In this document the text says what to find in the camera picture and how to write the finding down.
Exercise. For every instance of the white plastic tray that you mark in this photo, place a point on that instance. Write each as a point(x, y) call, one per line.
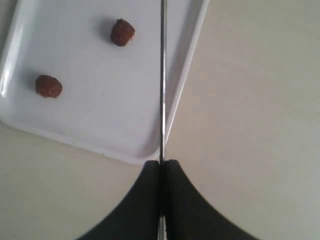
point(110, 99)

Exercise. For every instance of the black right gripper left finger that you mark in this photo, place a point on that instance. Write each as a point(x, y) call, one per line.
point(136, 217)

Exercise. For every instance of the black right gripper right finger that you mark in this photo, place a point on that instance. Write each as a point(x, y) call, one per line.
point(188, 215)

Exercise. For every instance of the metal skewer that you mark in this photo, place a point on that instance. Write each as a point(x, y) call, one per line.
point(163, 71)

